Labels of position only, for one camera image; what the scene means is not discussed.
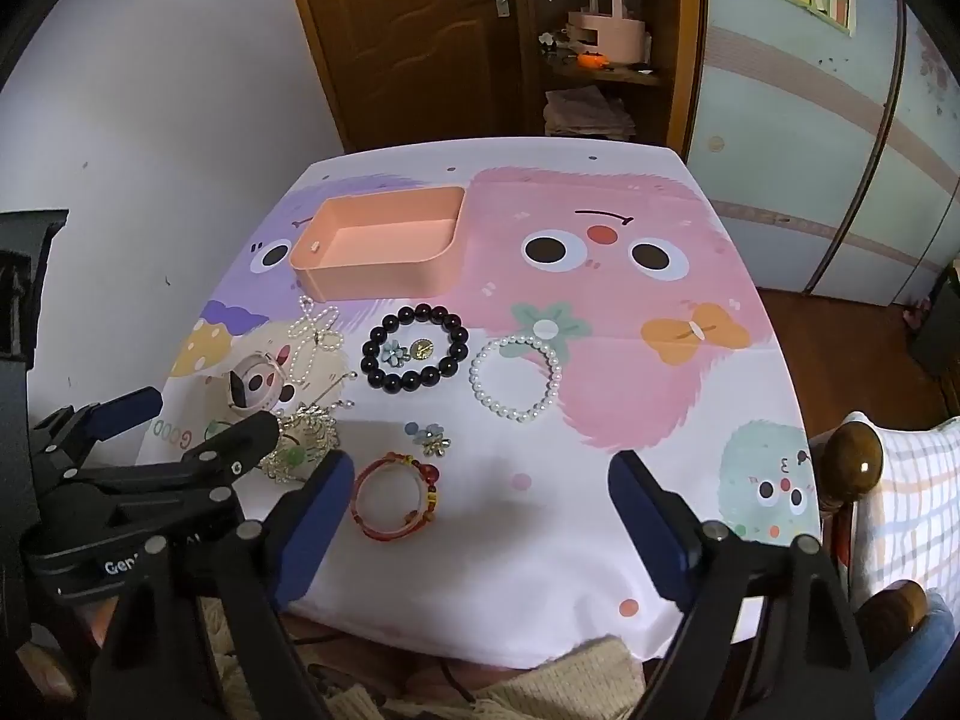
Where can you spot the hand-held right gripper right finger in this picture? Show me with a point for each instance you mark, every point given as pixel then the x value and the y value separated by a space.
pixel 646 525

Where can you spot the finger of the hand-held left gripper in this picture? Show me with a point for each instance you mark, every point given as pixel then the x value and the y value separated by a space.
pixel 127 406
pixel 240 441

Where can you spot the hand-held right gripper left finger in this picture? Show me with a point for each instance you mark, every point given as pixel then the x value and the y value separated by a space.
pixel 315 532

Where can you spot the gold crystal bead hairpiece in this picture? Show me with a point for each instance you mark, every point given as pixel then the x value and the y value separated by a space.
pixel 315 435

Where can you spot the teal flower brooch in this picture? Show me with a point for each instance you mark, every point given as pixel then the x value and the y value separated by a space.
pixel 391 352

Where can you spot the pink plastic tray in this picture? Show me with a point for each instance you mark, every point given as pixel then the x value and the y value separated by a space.
pixel 390 270

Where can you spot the thin gold hair stick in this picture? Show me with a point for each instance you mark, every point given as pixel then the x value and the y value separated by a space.
pixel 330 390

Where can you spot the cartoon monster tablecloth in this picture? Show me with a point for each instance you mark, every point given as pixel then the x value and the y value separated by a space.
pixel 525 465

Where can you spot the small flower brooch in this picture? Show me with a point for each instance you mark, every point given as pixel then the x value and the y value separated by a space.
pixel 433 441

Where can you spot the gold coin charm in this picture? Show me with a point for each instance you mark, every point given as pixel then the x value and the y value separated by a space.
pixel 420 349

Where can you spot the wooden chair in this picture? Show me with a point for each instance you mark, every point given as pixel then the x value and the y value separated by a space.
pixel 851 461

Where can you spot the plaid cushion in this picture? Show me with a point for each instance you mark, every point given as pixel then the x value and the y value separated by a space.
pixel 915 495

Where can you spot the blue cloth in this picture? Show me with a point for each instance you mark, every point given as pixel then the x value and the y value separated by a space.
pixel 922 645

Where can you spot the black box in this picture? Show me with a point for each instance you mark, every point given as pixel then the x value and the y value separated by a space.
pixel 937 330

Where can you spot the folded beige cloth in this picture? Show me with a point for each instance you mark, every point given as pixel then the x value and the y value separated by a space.
pixel 585 112

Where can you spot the brown wooden door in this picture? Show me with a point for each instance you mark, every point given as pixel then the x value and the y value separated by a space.
pixel 405 52

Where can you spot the light blue wardrobe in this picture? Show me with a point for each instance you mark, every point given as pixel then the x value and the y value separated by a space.
pixel 795 127

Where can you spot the wooden shelf cabinet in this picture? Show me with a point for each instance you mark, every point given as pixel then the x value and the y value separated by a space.
pixel 679 90

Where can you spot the small orange toy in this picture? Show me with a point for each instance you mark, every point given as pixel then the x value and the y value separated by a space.
pixel 592 58

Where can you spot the pink desktop organiser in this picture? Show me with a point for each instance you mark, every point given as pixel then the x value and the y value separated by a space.
pixel 607 37

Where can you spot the small dark figurine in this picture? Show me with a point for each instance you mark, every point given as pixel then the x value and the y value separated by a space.
pixel 547 43

